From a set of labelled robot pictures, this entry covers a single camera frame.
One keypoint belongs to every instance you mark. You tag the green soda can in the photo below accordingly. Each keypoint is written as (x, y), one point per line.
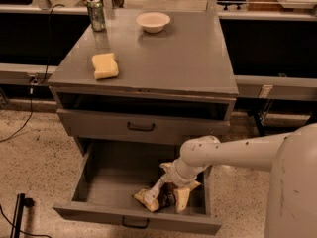
(96, 14)

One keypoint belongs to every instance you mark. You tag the open grey lower drawer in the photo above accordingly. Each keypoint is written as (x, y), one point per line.
(114, 171)

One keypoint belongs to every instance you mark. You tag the closed grey upper drawer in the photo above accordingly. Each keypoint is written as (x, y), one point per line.
(137, 128)

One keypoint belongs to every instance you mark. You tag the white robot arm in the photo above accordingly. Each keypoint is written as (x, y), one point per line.
(291, 160)

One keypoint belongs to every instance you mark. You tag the black stand leg left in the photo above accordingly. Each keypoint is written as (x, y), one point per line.
(22, 202)

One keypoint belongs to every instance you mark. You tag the yellow sponge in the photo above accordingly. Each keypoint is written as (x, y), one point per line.
(104, 66)

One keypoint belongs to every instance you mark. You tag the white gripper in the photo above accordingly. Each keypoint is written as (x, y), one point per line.
(178, 179)

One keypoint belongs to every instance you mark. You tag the white bowl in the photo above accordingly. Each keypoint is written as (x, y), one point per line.
(153, 22)

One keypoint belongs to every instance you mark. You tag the brown chip bag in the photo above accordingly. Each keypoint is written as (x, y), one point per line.
(144, 197)

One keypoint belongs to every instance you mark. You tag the grey drawer cabinet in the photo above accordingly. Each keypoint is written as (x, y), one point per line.
(184, 71)

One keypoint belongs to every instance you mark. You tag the black table leg right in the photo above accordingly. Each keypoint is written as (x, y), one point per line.
(259, 125)

